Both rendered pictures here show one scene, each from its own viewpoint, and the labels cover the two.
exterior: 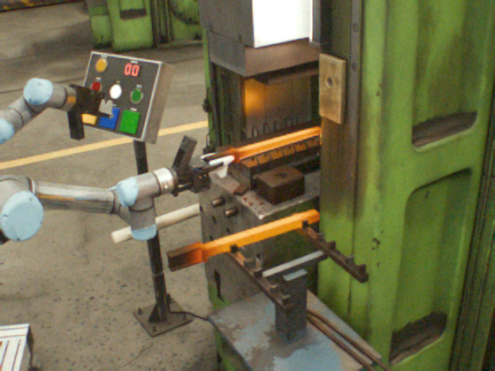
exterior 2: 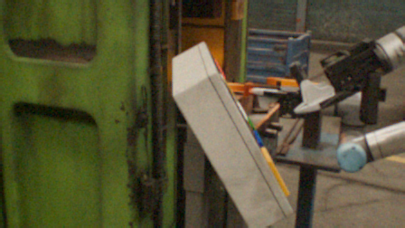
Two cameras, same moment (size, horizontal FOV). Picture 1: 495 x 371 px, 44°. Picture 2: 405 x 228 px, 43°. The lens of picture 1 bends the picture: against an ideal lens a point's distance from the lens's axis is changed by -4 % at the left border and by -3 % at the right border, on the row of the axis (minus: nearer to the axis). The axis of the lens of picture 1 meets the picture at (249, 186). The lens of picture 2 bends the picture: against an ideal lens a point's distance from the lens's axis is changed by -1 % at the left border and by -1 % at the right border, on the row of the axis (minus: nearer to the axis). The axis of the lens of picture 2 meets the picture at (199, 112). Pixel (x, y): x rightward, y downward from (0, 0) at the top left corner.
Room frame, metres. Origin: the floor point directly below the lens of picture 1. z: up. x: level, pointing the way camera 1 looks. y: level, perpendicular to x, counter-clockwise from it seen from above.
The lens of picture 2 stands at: (2.76, 1.18, 1.35)
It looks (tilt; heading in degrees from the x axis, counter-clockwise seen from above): 16 degrees down; 233
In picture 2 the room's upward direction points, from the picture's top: 1 degrees clockwise
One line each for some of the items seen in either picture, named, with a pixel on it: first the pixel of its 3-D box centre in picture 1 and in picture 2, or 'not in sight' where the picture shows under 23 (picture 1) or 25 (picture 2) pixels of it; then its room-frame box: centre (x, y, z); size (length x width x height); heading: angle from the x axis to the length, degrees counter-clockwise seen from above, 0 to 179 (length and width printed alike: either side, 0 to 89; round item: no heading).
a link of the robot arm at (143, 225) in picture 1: (140, 217); (352, 141); (1.58, 0.32, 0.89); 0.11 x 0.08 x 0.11; 37
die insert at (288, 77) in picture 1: (301, 64); (172, 5); (1.87, -0.17, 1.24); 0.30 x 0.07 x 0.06; 122
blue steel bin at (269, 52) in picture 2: not in sight; (248, 62); (-1.00, -3.01, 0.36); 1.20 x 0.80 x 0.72; 118
